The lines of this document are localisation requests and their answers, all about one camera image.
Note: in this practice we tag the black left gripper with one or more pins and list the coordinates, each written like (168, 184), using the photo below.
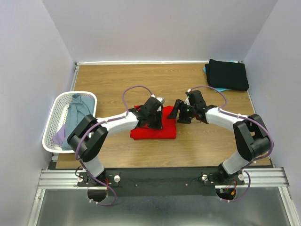
(159, 125)

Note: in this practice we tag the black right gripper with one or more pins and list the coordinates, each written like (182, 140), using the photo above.
(178, 104)

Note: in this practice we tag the red t shirt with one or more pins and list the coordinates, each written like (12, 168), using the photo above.
(168, 130)

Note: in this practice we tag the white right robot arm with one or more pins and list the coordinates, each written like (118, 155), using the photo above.
(253, 140)

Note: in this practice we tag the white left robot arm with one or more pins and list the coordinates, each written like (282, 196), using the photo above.
(89, 136)

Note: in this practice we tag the cyan folded t shirt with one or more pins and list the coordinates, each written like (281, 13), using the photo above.
(219, 89)

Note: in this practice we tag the black folded t shirt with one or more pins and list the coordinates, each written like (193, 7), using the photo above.
(242, 77)

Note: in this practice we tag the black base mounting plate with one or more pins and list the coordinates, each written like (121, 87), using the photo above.
(127, 182)

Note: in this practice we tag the grey blue t shirt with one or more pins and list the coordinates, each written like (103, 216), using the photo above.
(79, 107)

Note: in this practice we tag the lavender t shirt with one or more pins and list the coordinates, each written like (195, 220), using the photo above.
(59, 137)

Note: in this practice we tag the white laundry basket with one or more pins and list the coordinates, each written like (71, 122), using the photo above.
(57, 119)

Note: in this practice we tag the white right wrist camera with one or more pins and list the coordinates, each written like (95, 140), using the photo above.
(187, 100)

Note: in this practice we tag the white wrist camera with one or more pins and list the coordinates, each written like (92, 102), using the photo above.
(187, 100)
(161, 99)

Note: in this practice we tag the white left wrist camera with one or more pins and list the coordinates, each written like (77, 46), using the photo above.
(161, 99)

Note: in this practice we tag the aluminium frame rail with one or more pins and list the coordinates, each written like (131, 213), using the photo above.
(66, 179)

